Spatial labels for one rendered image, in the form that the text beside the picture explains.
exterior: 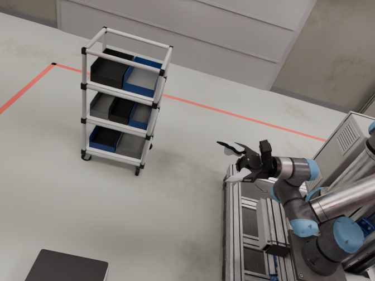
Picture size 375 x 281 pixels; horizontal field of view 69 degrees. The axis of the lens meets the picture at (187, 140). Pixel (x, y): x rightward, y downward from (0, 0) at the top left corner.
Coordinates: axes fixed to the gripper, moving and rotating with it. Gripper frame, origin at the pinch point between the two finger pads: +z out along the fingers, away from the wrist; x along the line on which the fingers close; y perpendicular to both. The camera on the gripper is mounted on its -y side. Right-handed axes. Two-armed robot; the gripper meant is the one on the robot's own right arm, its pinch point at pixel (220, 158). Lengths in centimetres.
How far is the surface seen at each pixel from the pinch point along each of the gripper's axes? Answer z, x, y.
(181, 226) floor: -22, 31, 129
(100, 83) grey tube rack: 45, 99, 61
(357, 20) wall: -240, 256, 38
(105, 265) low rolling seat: 30, -6, 90
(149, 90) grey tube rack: 13, 92, 55
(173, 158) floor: -22, 100, 138
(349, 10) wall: -224, 261, 31
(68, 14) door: 106, 325, 143
